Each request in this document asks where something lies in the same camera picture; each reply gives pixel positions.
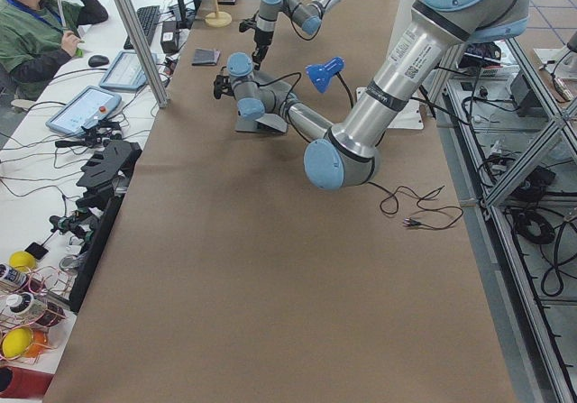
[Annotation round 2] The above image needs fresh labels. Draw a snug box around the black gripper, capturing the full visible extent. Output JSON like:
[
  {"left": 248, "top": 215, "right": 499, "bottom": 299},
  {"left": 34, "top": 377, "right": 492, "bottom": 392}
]
[{"left": 252, "top": 28, "right": 273, "bottom": 70}]

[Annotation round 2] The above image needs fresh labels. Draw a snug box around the grey laptop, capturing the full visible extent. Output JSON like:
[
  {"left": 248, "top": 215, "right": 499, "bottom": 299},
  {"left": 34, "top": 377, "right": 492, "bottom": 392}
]
[{"left": 234, "top": 71, "right": 294, "bottom": 134}]

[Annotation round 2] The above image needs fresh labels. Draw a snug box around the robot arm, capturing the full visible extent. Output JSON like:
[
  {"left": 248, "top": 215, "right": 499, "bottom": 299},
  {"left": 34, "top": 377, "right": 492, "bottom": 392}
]
[
  {"left": 239, "top": 0, "right": 342, "bottom": 70},
  {"left": 214, "top": 0, "right": 529, "bottom": 190}
]

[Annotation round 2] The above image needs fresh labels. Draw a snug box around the wooden cup stand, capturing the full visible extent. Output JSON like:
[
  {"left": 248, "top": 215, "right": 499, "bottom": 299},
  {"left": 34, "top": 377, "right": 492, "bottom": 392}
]
[{"left": 197, "top": 0, "right": 232, "bottom": 28}]

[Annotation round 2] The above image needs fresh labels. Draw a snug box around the folded grey cloth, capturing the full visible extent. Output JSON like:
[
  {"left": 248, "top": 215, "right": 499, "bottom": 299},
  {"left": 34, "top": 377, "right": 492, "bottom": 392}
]
[{"left": 191, "top": 48, "right": 221, "bottom": 66}]

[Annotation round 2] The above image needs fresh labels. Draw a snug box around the blue desk lamp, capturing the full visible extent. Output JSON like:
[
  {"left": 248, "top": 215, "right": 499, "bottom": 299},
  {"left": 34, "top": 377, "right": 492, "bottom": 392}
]
[{"left": 305, "top": 56, "right": 354, "bottom": 107}]

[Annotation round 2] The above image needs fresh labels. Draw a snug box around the black keyboard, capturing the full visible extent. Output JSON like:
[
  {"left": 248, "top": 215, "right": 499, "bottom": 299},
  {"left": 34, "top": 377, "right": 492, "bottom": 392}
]
[{"left": 136, "top": 5, "right": 160, "bottom": 45}]

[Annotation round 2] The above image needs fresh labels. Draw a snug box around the teach pendant tablet far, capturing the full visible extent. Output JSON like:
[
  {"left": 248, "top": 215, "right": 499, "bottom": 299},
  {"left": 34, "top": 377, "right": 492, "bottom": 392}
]
[{"left": 98, "top": 50, "right": 147, "bottom": 92}]

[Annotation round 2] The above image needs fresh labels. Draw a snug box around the teach pendant tablet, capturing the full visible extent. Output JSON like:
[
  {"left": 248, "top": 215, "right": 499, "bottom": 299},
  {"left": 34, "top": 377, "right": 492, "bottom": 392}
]
[
  {"left": 45, "top": 86, "right": 122, "bottom": 136},
  {"left": 98, "top": 50, "right": 147, "bottom": 92}
]

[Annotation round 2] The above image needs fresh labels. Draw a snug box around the black computer mouse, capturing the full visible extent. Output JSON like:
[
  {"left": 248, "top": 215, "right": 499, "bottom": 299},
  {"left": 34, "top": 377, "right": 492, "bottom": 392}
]
[{"left": 87, "top": 55, "right": 110, "bottom": 68}]

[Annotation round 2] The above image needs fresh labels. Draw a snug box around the teach pendant tablet near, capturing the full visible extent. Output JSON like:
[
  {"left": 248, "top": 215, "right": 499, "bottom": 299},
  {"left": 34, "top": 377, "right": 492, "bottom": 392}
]
[{"left": 45, "top": 86, "right": 122, "bottom": 136}]

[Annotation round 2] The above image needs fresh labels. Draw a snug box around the black plastic holder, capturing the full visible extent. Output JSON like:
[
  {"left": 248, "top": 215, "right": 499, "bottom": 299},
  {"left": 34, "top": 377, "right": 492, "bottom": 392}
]
[{"left": 76, "top": 140, "right": 142, "bottom": 210}]

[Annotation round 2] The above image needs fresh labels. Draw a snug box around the person in green shirt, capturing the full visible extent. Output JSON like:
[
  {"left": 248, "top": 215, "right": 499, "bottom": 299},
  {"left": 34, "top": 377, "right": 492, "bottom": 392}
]
[{"left": 1, "top": 0, "right": 108, "bottom": 100}]

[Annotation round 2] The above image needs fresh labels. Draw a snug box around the yellow ball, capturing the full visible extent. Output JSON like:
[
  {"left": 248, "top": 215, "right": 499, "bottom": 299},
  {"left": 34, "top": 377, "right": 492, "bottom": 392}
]
[{"left": 1, "top": 327, "right": 35, "bottom": 359}]

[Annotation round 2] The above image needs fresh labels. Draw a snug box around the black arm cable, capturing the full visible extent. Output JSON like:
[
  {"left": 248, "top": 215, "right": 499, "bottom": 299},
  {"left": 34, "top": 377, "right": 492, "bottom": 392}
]
[
  {"left": 275, "top": 0, "right": 324, "bottom": 41},
  {"left": 259, "top": 71, "right": 316, "bottom": 145}
]

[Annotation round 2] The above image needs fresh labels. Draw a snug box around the aluminium frame post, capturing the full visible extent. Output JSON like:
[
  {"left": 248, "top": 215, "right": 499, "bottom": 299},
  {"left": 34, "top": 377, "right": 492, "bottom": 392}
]
[{"left": 114, "top": 0, "right": 169, "bottom": 108}]

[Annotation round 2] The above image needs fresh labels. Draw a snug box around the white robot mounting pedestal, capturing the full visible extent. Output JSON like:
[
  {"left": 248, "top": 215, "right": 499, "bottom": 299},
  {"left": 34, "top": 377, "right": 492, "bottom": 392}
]
[{"left": 355, "top": 0, "right": 456, "bottom": 131}]

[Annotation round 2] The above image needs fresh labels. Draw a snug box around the black lamp power cable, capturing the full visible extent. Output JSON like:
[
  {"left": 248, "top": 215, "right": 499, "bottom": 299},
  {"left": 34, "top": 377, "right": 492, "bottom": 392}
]
[{"left": 367, "top": 180, "right": 464, "bottom": 232}]

